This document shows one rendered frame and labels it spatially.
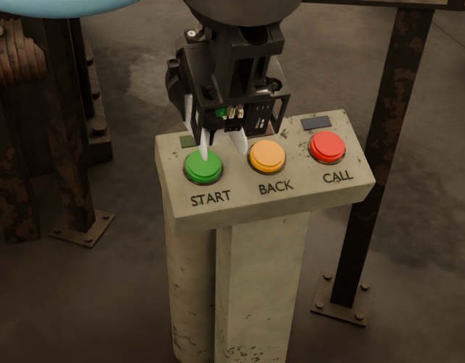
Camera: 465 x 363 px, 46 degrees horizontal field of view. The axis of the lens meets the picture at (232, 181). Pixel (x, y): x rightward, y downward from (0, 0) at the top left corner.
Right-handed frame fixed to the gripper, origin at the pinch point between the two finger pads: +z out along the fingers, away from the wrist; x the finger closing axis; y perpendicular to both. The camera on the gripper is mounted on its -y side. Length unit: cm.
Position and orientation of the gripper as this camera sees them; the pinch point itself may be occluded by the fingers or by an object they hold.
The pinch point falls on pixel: (209, 130)
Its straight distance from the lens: 55.9
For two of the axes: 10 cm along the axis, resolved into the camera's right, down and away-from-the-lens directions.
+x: 9.6, -1.7, 2.3
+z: -1.2, 5.0, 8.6
